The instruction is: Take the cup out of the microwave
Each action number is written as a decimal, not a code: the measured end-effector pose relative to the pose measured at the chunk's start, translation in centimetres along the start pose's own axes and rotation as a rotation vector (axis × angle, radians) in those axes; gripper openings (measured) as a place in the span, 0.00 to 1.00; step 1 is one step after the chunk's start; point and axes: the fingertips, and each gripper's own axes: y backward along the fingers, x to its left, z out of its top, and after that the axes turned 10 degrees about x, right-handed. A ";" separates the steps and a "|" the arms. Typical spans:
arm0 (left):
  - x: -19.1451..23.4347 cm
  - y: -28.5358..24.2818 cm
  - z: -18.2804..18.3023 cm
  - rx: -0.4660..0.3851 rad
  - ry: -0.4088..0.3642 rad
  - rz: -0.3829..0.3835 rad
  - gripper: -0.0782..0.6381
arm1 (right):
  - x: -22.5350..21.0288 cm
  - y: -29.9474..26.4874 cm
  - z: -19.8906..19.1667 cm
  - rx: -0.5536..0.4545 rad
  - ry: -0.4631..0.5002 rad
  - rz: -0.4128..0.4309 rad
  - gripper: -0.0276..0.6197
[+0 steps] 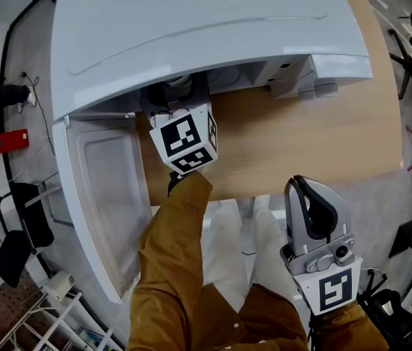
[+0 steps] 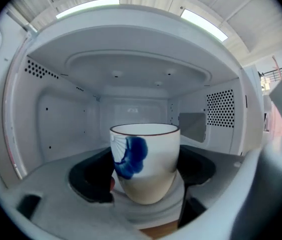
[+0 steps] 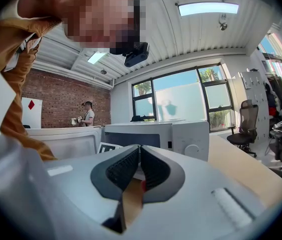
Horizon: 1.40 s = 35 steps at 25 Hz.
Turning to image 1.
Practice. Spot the person's left forearm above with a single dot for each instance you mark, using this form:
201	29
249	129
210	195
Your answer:
172	240

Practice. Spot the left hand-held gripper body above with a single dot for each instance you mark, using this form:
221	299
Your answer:
183	137

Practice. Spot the wooden board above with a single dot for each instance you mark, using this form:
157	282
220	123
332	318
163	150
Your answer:
191	24

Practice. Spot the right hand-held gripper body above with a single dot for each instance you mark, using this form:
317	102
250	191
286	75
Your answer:
332	283

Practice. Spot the small white device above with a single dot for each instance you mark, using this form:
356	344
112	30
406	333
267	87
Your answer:
57	284

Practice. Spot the person's right forearm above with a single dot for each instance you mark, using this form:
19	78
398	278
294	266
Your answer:
348	329

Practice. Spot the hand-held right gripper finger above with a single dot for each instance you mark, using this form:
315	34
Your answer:
332	210
295	218

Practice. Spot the white trousers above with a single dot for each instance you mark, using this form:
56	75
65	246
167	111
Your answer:
227	247

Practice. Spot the mustard jacket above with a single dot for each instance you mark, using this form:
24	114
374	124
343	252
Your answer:
198	320

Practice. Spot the black swivel chair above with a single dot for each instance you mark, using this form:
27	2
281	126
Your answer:
392	309

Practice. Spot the red box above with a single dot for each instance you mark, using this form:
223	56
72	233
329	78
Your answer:
6	143

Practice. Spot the black folding chair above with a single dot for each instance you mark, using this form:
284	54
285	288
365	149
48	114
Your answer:
19	232

